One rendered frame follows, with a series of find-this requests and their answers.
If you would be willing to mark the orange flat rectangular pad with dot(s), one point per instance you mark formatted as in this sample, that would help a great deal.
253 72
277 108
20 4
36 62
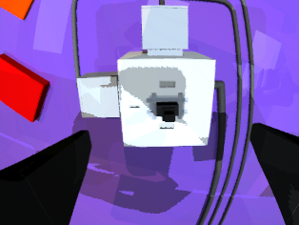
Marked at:
18 8

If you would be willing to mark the black cable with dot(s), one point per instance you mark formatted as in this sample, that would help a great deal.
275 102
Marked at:
164 32

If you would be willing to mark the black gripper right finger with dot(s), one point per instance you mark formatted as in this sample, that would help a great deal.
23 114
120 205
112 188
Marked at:
278 154

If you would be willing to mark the red rectangular block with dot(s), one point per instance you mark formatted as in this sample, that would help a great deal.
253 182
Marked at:
21 89

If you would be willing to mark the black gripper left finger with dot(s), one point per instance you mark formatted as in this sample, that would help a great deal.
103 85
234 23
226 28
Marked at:
42 189

